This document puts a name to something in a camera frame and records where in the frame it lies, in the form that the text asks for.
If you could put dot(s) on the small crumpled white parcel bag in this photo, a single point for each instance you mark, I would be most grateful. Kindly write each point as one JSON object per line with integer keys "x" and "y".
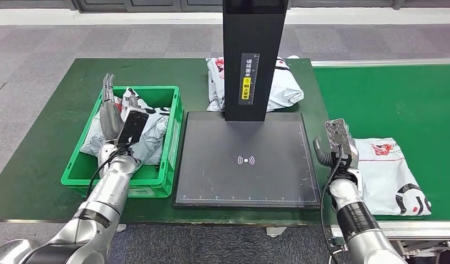
{"x": 214, "y": 105}

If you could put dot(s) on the small white object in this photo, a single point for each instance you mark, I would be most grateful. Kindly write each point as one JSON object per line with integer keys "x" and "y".
{"x": 292, "y": 57}

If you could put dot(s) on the shiny silver dome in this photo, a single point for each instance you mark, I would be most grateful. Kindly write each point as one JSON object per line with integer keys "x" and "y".
{"x": 10, "y": 253}

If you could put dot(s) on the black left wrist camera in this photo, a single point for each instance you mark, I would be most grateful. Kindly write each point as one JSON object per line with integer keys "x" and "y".
{"x": 134, "y": 125}

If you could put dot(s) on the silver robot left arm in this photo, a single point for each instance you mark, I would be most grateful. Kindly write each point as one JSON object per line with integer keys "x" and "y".
{"x": 112, "y": 182}

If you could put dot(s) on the white parcel bag red print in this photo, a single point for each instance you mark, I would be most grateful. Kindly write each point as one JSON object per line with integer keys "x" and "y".
{"x": 214, "y": 80}

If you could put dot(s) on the white parcel bag black stripes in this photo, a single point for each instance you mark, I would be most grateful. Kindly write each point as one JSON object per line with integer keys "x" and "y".
{"x": 287, "y": 91}

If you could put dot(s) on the green conveyor belt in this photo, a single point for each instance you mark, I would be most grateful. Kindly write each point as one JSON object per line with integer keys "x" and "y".
{"x": 392, "y": 102}

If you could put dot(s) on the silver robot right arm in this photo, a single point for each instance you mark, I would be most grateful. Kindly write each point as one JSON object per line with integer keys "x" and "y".
{"x": 356, "y": 222}

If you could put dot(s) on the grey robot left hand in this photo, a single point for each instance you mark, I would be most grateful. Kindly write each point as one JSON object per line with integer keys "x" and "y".
{"x": 110, "y": 120}

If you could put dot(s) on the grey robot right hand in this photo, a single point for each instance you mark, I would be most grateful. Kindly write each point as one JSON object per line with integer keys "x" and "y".
{"x": 323, "y": 156}

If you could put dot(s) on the grey ruler label yellow sticker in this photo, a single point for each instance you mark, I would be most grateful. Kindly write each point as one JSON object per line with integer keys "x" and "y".
{"x": 248, "y": 65}

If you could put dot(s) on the black inbound scanner machine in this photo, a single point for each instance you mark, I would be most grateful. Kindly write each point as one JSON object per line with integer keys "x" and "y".
{"x": 247, "y": 175}

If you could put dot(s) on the white table foot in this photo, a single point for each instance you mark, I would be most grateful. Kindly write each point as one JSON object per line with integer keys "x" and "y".
{"x": 120, "y": 228}
{"x": 276, "y": 232}

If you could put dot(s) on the green plastic crate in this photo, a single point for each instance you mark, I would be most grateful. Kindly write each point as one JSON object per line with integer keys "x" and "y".
{"x": 163, "y": 175}

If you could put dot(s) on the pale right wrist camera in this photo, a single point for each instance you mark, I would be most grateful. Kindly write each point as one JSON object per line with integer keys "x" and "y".
{"x": 338, "y": 135}

